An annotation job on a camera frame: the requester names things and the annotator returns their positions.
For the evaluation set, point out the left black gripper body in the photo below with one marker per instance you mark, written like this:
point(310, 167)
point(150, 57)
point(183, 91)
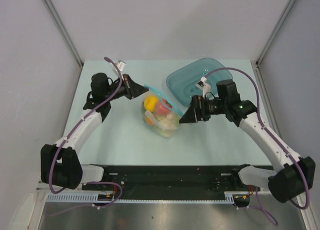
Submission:
point(122, 92)

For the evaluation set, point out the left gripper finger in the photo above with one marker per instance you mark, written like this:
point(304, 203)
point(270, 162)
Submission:
point(132, 84)
point(134, 93)

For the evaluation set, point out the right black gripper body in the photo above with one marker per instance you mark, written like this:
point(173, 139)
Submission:
point(210, 107)

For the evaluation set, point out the clear zip top bag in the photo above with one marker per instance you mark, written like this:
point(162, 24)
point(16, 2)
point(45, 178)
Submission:
point(151, 119)

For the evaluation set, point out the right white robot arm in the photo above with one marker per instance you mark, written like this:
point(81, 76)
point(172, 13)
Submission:
point(291, 175)

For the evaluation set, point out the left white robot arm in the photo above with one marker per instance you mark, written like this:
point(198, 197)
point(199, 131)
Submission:
point(59, 162)

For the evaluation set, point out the yellow fake lemon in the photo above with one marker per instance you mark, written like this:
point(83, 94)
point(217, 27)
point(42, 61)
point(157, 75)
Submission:
point(150, 103)

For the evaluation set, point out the red fake pepper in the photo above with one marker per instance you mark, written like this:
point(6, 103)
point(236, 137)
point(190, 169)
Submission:
point(163, 108)

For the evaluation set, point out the teal plastic bin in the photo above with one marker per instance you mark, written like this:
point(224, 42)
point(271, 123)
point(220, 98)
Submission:
point(183, 82)

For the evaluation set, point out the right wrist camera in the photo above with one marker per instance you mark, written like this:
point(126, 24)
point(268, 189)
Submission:
point(203, 86)

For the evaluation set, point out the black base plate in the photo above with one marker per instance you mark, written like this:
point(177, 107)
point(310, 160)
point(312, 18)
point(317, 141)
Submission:
point(185, 181)

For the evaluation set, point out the aluminium frame rail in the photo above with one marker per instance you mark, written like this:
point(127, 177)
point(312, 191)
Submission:
point(84, 187)

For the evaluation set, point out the white cable duct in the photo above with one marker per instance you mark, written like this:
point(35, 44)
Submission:
point(105, 198)

